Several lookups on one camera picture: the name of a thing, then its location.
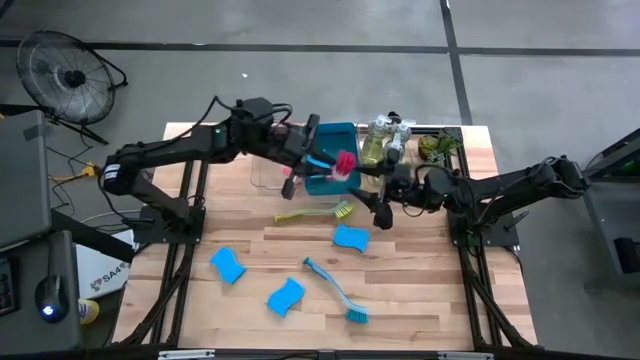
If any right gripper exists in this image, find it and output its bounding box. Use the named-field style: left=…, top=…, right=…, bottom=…
left=348, top=163, right=442, bottom=231

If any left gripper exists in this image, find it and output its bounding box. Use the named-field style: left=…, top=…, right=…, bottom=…
left=272, top=113, right=337, bottom=201

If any green dish brush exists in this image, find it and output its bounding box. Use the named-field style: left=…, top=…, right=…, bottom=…
left=273, top=200, right=355, bottom=224

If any green dish soap bottle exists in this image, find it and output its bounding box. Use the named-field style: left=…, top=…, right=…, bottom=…
left=375, top=139, right=407, bottom=186
left=392, top=118, right=417, bottom=146
left=360, top=114, right=392, bottom=168

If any blue dish brush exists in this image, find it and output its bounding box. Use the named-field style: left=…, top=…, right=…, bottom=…
left=302, top=256, right=371, bottom=325

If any clear plastic bin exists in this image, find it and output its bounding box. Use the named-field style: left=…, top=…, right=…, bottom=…
left=355, top=122, right=422, bottom=194
left=245, top=119, right=303, bottom=194

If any teal plastic bin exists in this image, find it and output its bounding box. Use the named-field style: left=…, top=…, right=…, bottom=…
left=302, top=121, right=362, bottom=196

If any potted succulent plant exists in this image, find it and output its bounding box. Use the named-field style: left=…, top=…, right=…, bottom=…
left=404, top=130, right=464, bottom=172

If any yellow power plug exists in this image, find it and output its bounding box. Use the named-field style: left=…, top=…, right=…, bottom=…
left=49, top=161, right=100, bottom=184

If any black diagonal beam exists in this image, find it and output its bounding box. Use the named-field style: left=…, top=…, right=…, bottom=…
left=49, top=208, right=137, bottom=265

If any white cardboard box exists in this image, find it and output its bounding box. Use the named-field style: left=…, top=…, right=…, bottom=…
left=74, top=228, right=137, bottom=300

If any black floor fan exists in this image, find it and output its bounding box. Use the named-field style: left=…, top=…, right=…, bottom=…
left=14, top=28, right=130, bottom=147

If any yellow round cap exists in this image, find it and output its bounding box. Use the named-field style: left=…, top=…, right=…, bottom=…
left=78, top=297, right=101, bottom=326

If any grey monitor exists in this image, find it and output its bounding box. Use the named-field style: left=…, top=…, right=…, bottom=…
left=0, top=109, right=52, bottom=252

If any black computer mouse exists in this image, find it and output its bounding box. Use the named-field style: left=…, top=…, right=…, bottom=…
left=34, top=274, right=71, bottom=324

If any black keyboard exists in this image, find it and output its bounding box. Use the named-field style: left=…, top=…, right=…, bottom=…
left=0, top=257, right=20, bottom=319

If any dark grey desk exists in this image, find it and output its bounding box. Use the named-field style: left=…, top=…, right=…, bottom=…
left=0, top=230, right=84, bottom=354

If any black table frame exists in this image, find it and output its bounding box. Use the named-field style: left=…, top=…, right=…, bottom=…
left=112, top=113, right=540, bottom=351

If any silver bracket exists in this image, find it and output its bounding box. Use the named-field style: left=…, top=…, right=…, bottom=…
left=157, top=349, right=217, bottom=360
left=437, top=350, right=495, bottom=360

